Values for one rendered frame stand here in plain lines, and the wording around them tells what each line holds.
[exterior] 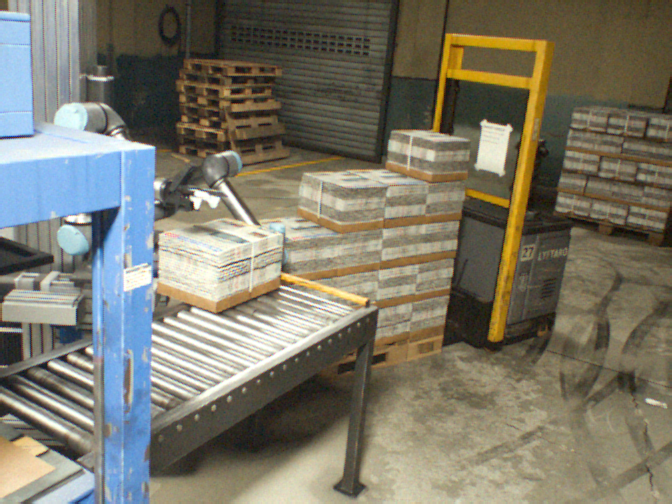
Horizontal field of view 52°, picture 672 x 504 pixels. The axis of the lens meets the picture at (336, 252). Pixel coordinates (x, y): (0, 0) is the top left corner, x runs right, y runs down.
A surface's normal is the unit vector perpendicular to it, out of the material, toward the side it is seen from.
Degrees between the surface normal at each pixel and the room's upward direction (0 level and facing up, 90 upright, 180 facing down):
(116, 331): 90
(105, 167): 90
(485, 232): 90
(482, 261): 90
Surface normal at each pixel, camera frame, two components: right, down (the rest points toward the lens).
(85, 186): 0.84, 0.23
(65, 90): 0.06, 0.30
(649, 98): -0.53, 0.20
